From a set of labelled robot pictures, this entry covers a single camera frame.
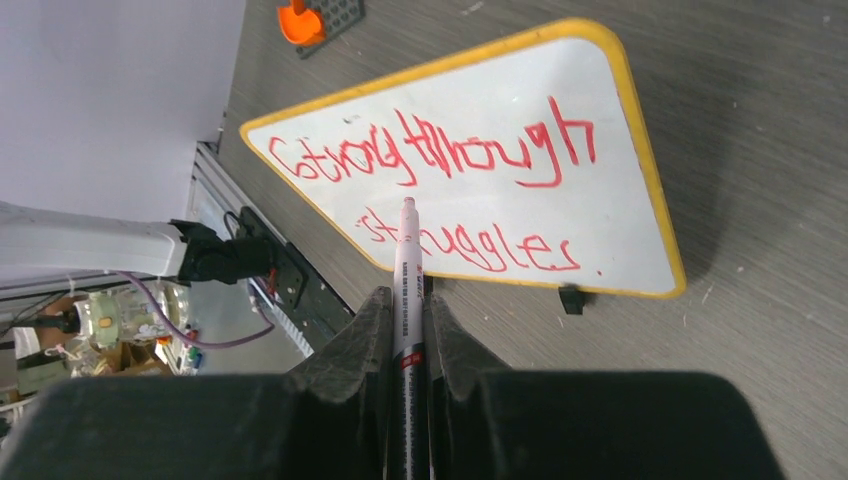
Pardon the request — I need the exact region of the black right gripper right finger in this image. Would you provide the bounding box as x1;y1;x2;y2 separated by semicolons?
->
424;295;784;479

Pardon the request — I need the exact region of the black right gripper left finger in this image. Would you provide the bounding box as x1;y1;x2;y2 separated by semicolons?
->
1;287;392;479

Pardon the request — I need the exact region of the red capped whiteboard marker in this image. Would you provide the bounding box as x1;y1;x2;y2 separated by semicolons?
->
387;197;430;479

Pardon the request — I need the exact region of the white whiteboard orange frame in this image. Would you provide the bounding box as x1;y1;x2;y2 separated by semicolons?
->
240;18;686;299

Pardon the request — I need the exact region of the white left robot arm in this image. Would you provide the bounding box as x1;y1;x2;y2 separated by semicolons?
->
1;202;279;284

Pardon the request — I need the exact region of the orange curved block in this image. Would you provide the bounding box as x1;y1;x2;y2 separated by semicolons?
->
277;0;326;47

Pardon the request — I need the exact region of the grey studded building plate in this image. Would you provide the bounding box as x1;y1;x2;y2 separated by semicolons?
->
295;0;365;60

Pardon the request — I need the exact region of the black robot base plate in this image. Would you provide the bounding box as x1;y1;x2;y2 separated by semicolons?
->
238;206;353;354

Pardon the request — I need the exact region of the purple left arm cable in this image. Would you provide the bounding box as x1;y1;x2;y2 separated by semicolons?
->
115;270;276;351

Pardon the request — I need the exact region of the aluminium rail frame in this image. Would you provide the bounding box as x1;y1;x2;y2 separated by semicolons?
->
1;146;314;358

